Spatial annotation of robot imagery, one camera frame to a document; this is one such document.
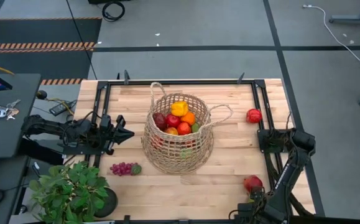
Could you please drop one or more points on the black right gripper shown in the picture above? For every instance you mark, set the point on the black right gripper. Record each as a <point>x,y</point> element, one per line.
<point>263,208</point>

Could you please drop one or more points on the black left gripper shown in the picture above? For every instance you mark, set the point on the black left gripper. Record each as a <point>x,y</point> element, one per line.
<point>108,135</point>

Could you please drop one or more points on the dark red pomegranate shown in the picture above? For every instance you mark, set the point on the dark red pomegranate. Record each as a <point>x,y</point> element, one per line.
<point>252,183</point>

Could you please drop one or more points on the small orange-red fruit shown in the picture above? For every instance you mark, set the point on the small orange-red fruit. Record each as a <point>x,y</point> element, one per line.
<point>157,141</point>

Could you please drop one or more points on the dark maroon apple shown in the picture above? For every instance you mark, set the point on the dark maroon apple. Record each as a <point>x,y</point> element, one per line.
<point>160,120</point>

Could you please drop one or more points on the dark red apple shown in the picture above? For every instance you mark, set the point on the dark red apple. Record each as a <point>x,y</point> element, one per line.
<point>171,131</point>

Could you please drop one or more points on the small red apple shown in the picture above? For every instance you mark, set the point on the small red apple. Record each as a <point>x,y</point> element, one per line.
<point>173,120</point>

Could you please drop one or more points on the red tomato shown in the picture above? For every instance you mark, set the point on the red tomato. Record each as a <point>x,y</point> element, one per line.
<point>184,128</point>

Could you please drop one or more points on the yellow bell pepper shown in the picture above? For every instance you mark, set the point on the yellow bell pepper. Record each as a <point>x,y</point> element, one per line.
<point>179,108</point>

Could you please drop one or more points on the orange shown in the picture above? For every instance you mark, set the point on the orange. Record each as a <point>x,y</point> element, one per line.
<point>188,118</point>

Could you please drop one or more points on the small green fruit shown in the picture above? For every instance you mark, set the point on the small green fruit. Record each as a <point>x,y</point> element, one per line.
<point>195,127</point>

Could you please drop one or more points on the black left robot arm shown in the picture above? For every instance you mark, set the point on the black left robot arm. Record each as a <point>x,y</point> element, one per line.
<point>58,130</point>

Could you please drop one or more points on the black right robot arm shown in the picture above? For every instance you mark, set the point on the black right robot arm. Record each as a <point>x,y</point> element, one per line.
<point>287,180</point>

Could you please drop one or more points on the purple grape bunch with leaf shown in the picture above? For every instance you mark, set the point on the purple grape bunch with leaf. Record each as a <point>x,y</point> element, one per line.
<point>122,169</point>

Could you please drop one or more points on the black power adapter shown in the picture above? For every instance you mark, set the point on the black power adapter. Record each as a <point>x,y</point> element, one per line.
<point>60,108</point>

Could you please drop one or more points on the black plant pot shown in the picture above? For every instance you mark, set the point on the black plant pot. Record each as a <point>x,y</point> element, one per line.
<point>109,203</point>

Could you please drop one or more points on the green leafy plant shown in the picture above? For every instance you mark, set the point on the green leafy plant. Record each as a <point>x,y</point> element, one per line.
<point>67,189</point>

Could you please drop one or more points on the black round knob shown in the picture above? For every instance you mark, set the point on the black round knob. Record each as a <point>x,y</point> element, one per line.
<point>41,94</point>

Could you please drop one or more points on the black desk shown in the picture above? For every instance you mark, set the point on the black desk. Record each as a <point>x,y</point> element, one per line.
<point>11,102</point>

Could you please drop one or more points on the black mat with hazard stripes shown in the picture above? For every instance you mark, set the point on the black mat with hazard stripes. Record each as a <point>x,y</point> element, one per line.
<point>43,31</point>

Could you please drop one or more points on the grey desk leg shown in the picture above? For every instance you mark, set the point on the grey desk leg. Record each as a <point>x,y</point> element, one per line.
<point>350,20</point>

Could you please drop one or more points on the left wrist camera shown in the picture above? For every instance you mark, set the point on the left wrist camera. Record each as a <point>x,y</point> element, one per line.
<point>120,120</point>

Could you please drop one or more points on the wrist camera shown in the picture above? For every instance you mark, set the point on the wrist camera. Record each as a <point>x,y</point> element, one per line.
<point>244,210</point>
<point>120,120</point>

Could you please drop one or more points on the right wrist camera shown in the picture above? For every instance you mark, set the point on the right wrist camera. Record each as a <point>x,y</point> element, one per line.
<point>244,210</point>

